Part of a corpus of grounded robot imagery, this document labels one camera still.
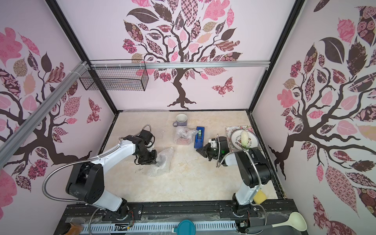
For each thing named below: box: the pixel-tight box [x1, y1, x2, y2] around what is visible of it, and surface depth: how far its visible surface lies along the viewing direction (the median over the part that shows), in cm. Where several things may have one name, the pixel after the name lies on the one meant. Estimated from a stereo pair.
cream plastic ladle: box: [245, 211, 308, 234], surface depth 71 cm
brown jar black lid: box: [60, 222, 83, 235], surface depth 65 cm
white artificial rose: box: [240, 129, 252, 150], surface depth 100 cm
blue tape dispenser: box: [193, 126, 205, 149], surface depth 100 cm
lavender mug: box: [172, 113, 188, 128], surface depth 109 cm
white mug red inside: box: [156, 153, 167, 167], surface depth 85 cm
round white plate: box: [230, 129, 260, 150], surface depth 102 cm
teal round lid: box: [173, 219, 197, 235], surface depth 64 cm
